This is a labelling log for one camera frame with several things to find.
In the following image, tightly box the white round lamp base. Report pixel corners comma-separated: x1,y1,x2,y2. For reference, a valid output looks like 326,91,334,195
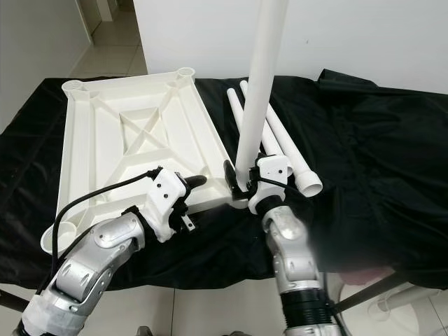
339,280,448,336

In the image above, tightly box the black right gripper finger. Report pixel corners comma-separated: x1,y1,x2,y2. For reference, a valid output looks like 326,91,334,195
224,160,243,197

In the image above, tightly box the pink sheet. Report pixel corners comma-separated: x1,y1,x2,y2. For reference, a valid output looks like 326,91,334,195
343,265,393,282

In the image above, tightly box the black metal stand leg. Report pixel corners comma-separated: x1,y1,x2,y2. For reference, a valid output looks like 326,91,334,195
0,290,29,316
329,269,414,316

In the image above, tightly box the silver lamp pole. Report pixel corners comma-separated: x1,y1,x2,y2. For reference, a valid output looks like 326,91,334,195
378,283,448,312

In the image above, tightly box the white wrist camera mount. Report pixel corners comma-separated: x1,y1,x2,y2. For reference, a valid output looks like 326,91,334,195
143,167,193,242
248,154,295,211

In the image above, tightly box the black cloth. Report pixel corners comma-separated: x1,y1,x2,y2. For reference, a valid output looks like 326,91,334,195
0,66,448,291

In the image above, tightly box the white door frame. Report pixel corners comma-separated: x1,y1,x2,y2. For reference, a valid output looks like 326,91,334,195
80,0,113,46

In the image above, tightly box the white plastic table top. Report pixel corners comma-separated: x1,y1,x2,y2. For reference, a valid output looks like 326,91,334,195
42,66,253,256

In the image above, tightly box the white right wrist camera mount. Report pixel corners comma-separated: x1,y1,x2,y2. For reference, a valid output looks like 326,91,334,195
248,154,295,211

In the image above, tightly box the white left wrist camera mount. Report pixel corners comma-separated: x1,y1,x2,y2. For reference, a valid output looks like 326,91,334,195
143,167,193,242

